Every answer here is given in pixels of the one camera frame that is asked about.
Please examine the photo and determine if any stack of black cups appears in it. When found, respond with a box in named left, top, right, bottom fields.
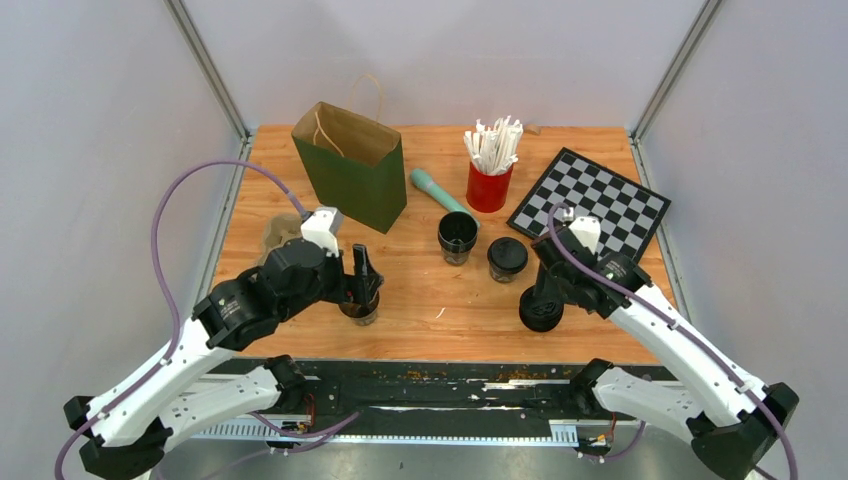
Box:
left=437, top=211, right=479, bottom=266

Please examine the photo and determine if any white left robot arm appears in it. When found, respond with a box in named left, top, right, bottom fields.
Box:
left=64, top=238, right=384, bottom=479

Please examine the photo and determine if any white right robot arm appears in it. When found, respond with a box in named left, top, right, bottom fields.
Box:
left=531, top=229, right=799, bottom=479

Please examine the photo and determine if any grey cardboard cup carrier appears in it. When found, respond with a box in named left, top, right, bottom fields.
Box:
left=256, top=213, right=302, bottom=266

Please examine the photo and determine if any black white chessboard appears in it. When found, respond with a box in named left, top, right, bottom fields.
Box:
left=507, top=148, right=671, bottom=262

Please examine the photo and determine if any red cup holder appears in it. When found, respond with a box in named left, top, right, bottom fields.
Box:
left=466, top=162, right=513, bottom=213

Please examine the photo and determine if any teal handheld massager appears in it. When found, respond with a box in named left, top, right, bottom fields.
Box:
left=409, top=168, right=481, bottom=227

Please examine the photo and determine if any green paper bag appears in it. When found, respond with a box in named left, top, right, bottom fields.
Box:
left=291, top=73, right=407, bottom=234

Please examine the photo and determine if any white wrapped straws bundle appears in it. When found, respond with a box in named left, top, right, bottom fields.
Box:
left=463, top=116, right=524, bottom=176

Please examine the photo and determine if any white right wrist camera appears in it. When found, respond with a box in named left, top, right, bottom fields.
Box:
left=562, top=206, right=602, bottom=254

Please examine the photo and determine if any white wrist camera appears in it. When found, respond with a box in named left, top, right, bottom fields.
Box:
left=562, top=206, right=602, bottom=254
left=300, top=206, right=344, bottom=257

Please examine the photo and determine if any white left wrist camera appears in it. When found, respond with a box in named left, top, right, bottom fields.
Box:
left=300, top=206, right=344, bottom=257

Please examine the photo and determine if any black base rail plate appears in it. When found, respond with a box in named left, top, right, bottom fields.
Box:
left=225, top=357, right=637, bottom=442

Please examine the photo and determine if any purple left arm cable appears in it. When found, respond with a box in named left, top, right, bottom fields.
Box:
left=54, top=159, right=313, bottom=480

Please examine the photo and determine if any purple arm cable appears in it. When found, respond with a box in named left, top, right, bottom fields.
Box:
left=546, top=202, right=800, bottom=480
left=54, top=159, right=313, bottom=480

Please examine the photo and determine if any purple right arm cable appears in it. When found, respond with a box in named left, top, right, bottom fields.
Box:
left=546, top=202, right=800, bottom=480

